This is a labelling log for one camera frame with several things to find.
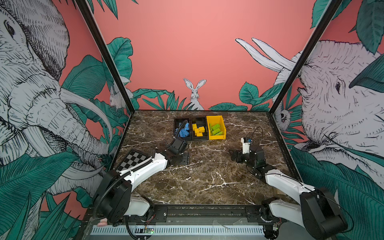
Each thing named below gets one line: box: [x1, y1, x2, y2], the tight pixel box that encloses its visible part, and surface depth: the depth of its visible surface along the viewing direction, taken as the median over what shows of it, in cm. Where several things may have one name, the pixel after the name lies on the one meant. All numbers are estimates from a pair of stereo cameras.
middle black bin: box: [189, 117, 209, 141], surface depth 106 cm
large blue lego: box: [179, 127, 190, 138], surface depth 106 cm
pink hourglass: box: [97, 218, 108, 227], surface depth 71 cm
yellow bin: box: [206, 115, 226, 140], surface depth 107 cm
